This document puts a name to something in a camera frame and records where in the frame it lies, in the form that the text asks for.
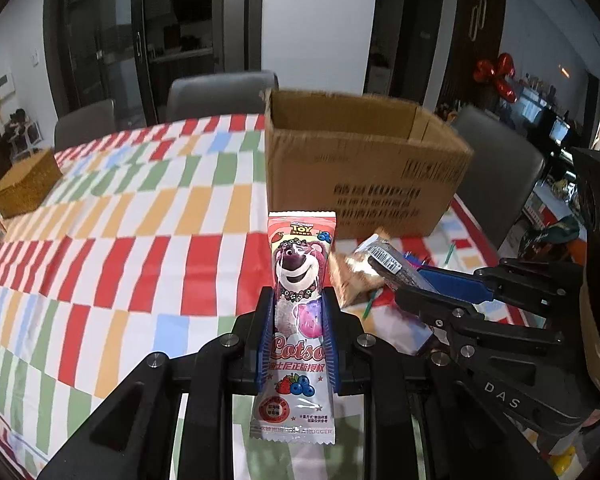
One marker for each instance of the small cluttered shelf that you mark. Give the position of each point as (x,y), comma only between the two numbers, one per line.
(20,130)

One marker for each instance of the thin green stick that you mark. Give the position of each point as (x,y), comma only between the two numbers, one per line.
(450,254)
(373,303)

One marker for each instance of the black glass-door cabinet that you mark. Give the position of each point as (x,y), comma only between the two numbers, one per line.
(115,35)

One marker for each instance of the pink bear-print snack packet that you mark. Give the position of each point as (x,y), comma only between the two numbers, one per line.
(300,260)

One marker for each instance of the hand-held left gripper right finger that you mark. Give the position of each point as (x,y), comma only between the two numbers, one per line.
(331,345)

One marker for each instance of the colourful checkered tablecloth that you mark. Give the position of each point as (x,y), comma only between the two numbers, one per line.
(130,260)

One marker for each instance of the dark wooden wardrobe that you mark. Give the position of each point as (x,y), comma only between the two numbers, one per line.
(480,20)

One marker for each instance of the pale pink plastic packet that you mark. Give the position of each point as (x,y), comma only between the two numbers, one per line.
(400,325)

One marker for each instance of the yellow plastic item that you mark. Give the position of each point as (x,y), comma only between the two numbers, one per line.
(564,461)

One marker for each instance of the grey upholstered chair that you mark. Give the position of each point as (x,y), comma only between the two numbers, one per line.
(220,95)
(85,125)
(500,160)

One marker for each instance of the red foil balloon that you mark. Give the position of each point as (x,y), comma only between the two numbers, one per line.
(497,72)

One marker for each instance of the clear-wrapped brown snack packet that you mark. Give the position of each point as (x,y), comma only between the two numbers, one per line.
(360,270)

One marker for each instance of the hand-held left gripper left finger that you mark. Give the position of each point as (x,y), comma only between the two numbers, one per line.
(264,345)

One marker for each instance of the green printed bag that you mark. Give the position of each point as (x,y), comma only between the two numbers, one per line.
(550,235)

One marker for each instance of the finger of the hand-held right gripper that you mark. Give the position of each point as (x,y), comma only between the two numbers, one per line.
(430,307)
(455,284)

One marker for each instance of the white wall panel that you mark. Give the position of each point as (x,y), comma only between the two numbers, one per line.
(6,86)

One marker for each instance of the woven wicker basket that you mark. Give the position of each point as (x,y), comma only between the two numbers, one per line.
(27,187)

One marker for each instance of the brown cardboard box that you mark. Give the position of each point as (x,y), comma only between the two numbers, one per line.
(340,160)

